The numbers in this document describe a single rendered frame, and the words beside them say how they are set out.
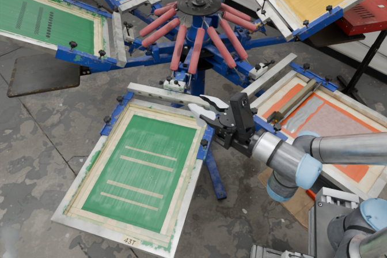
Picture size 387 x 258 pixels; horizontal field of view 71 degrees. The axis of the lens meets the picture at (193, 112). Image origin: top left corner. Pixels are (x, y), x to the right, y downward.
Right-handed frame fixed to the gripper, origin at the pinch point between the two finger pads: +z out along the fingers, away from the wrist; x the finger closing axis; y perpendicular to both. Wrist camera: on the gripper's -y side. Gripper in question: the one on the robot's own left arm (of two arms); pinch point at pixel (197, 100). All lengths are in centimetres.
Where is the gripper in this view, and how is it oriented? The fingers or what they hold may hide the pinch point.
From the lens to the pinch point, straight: 76.0
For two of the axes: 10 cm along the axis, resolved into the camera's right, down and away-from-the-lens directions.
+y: -0.8, 7.1, 7.0
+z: -7.8, -4.8, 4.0
